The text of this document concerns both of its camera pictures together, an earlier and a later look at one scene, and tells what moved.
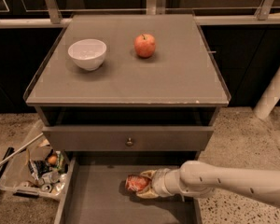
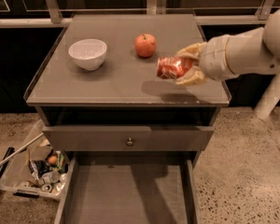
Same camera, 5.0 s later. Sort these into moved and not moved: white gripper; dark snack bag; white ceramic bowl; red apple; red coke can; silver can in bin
Moved: white gripper; red coke can
Not moved: red apple; dark snack bag; silver can in bin; white ceramic bowl
